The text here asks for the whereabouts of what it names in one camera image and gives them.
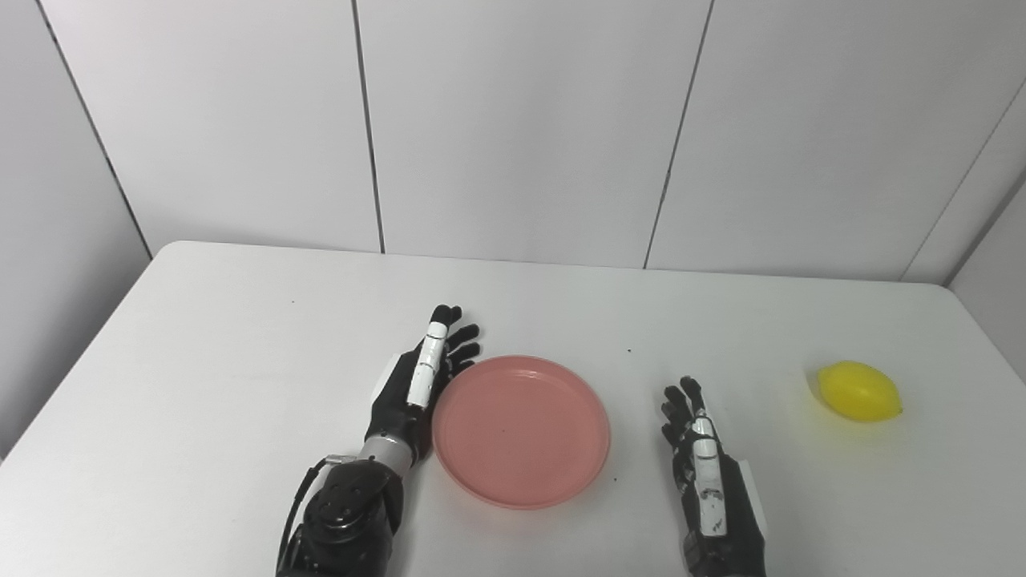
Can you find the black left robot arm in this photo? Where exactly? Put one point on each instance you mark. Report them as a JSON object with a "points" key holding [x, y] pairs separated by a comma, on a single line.
{"points": [[353, 513]]}

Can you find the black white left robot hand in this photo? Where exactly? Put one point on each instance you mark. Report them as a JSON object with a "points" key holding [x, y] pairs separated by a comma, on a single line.
{"points": [[401, 401]]}

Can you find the yellow lemon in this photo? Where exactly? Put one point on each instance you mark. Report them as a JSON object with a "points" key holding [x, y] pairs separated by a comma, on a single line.
{"points": [[859, 391]]}

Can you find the pink round plate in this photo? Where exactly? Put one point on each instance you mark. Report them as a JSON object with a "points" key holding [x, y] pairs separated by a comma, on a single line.
{"points": [[521, 433]]}

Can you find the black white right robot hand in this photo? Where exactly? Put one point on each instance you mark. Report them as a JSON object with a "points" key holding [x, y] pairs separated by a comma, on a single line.
{"points": [[709, 489]]}

